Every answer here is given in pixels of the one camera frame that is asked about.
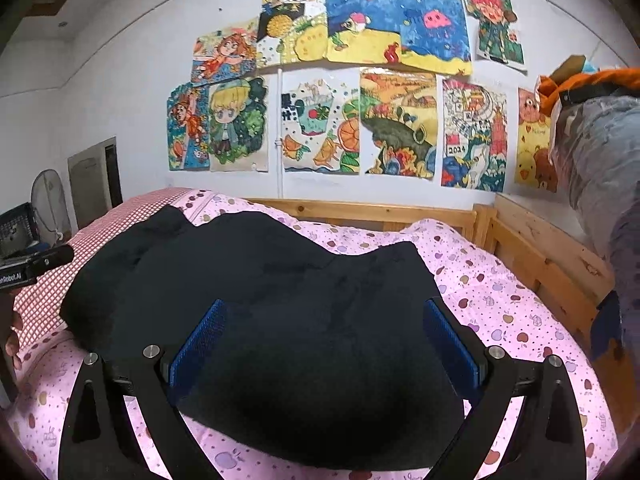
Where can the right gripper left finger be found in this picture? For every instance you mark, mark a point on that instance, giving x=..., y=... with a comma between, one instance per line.
x=197, y=349

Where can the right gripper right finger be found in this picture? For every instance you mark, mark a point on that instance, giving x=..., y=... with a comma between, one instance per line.
x=459, y=349

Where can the black padded jacket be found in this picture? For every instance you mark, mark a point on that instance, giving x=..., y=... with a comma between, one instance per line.
x=322, y=359

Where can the left human hand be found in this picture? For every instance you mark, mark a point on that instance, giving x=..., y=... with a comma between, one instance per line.
x=12, y=345

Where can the red white checked pillow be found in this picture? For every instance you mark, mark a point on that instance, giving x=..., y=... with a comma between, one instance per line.
x=39, y=304

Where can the black plastic crate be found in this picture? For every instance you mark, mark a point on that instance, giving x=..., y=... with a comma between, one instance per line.
x=19, y=230

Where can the white standing fan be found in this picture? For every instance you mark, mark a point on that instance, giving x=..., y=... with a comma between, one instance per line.
x=49, y=205

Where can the yellow bear chick drawing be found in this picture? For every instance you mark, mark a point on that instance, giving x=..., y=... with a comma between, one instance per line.
x=533, y=167

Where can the red-haired girl drawing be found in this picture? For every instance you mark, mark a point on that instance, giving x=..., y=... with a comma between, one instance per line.
x=188, y=128

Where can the city 2024 drawing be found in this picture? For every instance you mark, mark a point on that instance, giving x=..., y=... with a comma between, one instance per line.
x=475, y=136

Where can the dinosaur landscape drawing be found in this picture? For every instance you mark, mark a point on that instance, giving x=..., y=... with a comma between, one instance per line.
x=399, y=110

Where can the plastic bagged bedding bundle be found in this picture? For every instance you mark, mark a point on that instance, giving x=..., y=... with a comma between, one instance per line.
x=595, y=153

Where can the blond boy drawing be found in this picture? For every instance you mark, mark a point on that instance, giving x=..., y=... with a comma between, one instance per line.
x=238, y=125

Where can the fruit drink drawing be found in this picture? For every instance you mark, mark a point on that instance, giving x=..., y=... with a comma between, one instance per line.
x=320, y=119

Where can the orange-haired swimmer girl drawing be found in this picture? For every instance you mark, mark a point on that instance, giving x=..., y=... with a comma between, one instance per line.
x=225, y=54

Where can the red-haired kid green outfit drawing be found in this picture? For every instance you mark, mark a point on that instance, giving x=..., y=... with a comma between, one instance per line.
x=497, y=38

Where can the blue sea yellow sand painting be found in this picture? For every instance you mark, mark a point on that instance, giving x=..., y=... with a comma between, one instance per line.
x=423, y=34

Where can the black yellow moon drawing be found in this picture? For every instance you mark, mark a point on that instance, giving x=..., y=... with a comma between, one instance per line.
x=291, y=31

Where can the wooden bed frame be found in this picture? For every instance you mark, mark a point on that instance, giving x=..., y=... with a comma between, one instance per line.
x=519, y=280

